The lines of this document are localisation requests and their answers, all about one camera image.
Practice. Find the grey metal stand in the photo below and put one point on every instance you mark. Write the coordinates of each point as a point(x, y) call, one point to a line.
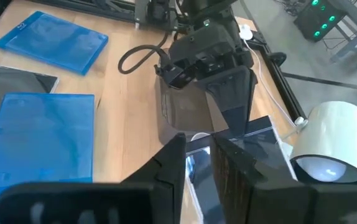
point(352, 43)

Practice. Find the white round puck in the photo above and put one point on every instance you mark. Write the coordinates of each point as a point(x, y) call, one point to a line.
point(246, 32)

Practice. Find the black jewel case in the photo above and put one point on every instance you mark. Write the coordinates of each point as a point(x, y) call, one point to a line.
point(7, 90)
point(259, 143)

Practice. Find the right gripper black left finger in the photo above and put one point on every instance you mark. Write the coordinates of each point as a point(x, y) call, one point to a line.
point(160, 193)

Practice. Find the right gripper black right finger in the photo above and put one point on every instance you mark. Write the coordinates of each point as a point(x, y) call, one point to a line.
point(253, 193)

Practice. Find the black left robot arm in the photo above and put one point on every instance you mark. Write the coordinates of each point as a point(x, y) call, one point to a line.
point(203, 7)

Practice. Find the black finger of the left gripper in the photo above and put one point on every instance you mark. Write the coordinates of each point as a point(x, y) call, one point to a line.
point(231, 96)

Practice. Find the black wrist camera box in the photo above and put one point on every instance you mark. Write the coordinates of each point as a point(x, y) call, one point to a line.
point(178, 76)

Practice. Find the black box with green lights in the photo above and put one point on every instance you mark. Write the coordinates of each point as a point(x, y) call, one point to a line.
point(315, 21)

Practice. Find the blue disc case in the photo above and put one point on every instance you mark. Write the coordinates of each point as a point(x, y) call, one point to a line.
point(51, 40)
point(38, 137)

